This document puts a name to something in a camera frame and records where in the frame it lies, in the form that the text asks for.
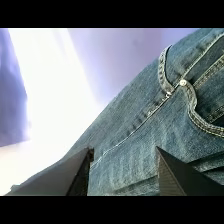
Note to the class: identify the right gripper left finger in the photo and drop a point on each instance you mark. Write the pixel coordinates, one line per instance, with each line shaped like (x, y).
(66, 180)

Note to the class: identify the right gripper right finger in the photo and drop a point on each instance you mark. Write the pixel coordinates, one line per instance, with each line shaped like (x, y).
(180, 181)

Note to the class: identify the blue jeans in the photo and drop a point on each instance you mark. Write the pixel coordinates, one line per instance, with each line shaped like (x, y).
(150, 126)

